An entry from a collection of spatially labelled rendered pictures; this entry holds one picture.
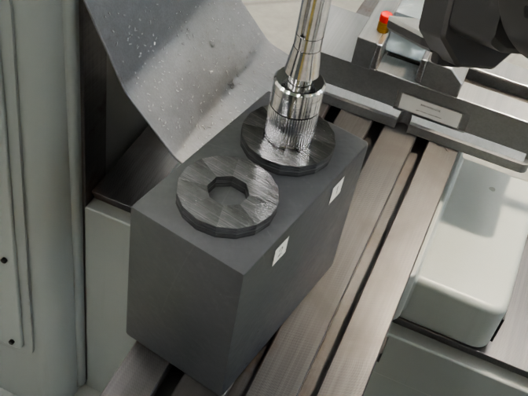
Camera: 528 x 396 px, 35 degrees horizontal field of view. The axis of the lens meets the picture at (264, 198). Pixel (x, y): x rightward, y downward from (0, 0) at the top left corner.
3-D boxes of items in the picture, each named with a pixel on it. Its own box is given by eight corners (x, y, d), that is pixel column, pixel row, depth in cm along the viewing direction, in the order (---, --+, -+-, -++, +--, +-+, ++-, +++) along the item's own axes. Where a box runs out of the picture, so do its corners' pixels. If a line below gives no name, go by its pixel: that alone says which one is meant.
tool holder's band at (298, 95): (306, 111, 74) (307, 103, 73) (262, 88, 75) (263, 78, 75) (333, 88, 77) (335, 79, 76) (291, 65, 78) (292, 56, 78)
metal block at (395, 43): (432, 40, 116) (445, 2, 112) (421, 62, 112) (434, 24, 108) (396, 27, 117) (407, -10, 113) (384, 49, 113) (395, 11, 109)
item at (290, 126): (295, 158, 78) (306, 111, 74) (254, 134, 79) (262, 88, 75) (322, 133, 81) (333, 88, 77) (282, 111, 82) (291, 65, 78)
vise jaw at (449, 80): (475, 50, 118) (485, 26, 115) (456, 98, 110) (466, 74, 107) (434, 36, 119) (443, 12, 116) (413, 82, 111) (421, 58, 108)
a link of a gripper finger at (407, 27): (379, 14, 53) (434, 37, 48) (423, 19, 54) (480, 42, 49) (374, 39, 53) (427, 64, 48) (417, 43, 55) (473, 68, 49)
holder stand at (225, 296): (334, 265, 96) (374, 131, 82) (221, 399, 82) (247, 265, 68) (246, 214, 100) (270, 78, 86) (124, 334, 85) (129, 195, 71)
